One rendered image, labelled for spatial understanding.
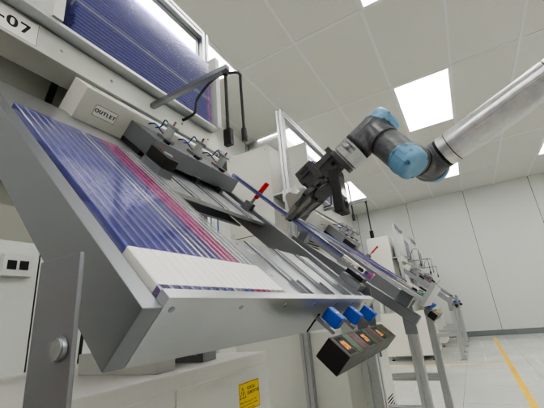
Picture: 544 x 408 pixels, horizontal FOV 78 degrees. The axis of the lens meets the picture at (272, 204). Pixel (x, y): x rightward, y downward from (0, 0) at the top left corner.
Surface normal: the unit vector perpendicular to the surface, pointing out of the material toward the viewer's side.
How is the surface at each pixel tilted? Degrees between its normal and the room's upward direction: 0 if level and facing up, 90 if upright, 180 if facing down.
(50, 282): 90
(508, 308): 90
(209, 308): 135
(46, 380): 90
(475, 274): 90
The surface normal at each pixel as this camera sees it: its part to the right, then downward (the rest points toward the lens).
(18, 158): -0.50, -0.24
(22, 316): 0.86, -0.23
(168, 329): 0.68, 0.50
